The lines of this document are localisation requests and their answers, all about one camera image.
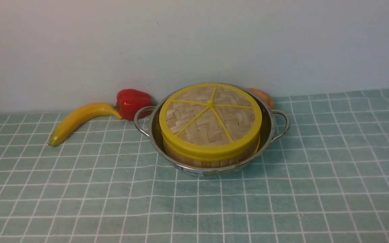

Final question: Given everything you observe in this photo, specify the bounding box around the yellow woven bamboo steamer lid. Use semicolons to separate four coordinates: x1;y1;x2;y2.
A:
158;83;262;162

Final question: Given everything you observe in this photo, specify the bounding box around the yellow bamboo steamer basket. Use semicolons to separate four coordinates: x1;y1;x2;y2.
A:
163;138;260;168

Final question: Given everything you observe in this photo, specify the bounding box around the stainless steel pot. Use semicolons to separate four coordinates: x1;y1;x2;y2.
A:
134;89;291;179

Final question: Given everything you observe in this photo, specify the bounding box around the red bell pepper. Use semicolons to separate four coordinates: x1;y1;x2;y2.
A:
115;89;154;120

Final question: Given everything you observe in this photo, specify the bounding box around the yellow plastic banana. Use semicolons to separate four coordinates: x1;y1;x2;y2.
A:
48;103;122;147

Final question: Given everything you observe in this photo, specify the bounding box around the green checkered tablecloth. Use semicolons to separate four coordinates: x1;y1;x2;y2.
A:
0;89;389;243

